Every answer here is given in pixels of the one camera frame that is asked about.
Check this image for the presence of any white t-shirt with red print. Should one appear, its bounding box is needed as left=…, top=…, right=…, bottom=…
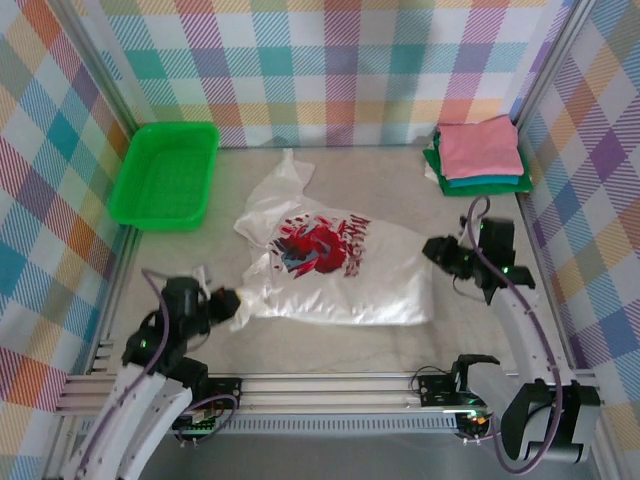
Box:
left=228, top=148, right=434, bottom=335

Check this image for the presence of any green folded t-shirt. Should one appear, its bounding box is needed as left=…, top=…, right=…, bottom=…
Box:
left=422, top=143, right=534, bottom=198

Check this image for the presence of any teal folded t-shirt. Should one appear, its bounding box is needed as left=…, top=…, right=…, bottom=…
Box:
left=433, top=130, right=522, bottom=189

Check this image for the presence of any pink folded t-shirt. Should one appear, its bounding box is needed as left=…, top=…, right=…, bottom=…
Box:
left=436, top=114, right=522, bottom=181

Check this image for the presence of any green plastic basket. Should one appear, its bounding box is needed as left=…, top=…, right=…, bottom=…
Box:
left=108, top=122, right=221, bottom=232

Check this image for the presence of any aluminium side rail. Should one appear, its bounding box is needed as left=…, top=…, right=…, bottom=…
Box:
left=84, top=227, right=144, bottom=376
left=517, top=194, right=579, bottom=374

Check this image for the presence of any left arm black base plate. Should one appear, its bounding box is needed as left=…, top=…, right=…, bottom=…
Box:
left=207, top=377, right=245, bottom=410

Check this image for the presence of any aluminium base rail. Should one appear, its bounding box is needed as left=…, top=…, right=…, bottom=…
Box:
left=54, top=372, right=609, bottom=416

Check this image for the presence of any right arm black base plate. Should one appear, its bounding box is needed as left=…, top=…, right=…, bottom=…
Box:
left=417, top=372, right=457, bottom=407

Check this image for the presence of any perforated grey cable tray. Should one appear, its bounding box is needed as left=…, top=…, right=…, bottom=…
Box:
left=74, top=417, right=464, bottom=435

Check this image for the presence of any aluminium frame post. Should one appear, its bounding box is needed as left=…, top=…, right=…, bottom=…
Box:
left=509, top=0, right=599, bottom=131
left=59, top=0, right=141, bottom=134

